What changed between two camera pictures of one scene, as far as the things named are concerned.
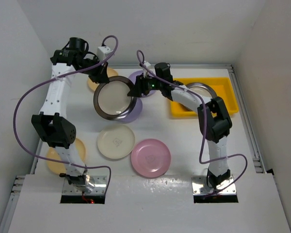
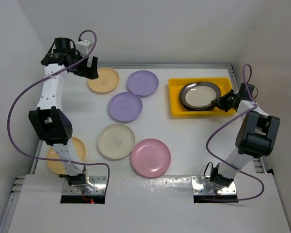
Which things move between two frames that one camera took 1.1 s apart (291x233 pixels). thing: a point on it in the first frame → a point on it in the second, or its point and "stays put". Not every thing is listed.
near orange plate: x=57 y=167 stays put
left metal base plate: x=99 y=181 stays put
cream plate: x=116 y=141 stays put
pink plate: x=151 y=158 stays put
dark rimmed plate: x=202 y=89 → x=197 y=109
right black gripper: x=140 y=87 → x=220 y=101
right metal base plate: x=200 y=187 stays put
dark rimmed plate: x=111 y=100 → x=198 y=95
